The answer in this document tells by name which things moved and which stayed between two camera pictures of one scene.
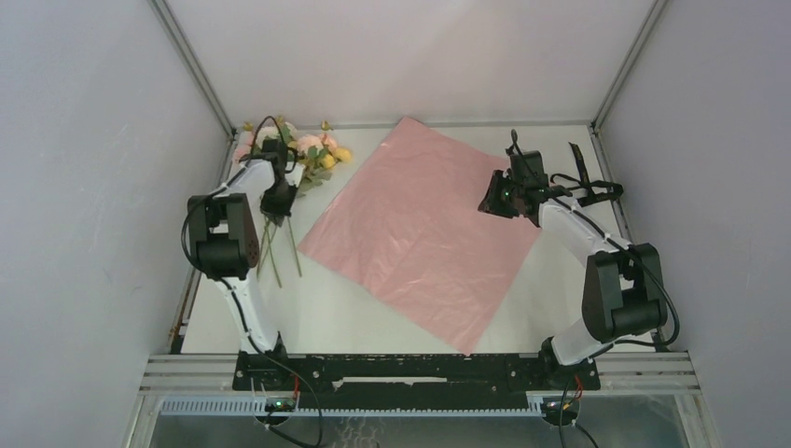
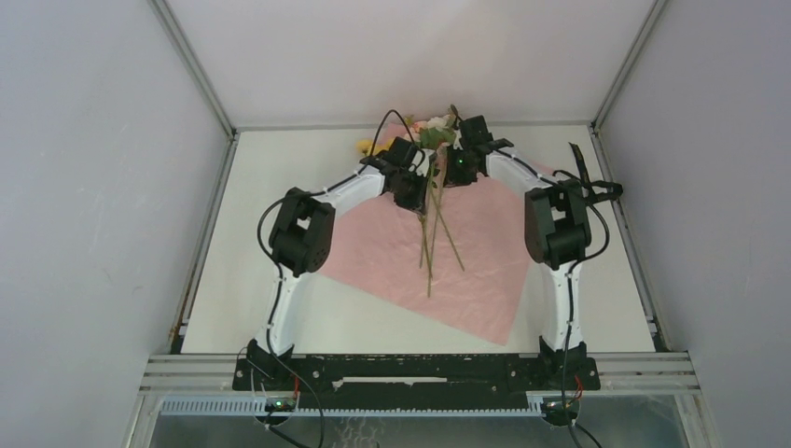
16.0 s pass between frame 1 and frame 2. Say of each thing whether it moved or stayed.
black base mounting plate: stayed
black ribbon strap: stayed
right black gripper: moved
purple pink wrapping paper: stayed
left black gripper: moved
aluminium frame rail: stayed
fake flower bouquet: moved
